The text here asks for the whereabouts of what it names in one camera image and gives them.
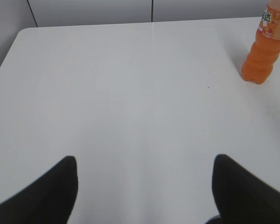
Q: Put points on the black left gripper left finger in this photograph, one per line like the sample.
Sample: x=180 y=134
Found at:
x=48 y=200

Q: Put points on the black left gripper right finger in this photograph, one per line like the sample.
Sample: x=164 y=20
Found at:
x=241 y=197

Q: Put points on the orange soda bottle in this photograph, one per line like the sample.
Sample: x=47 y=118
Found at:
x=266 y=48

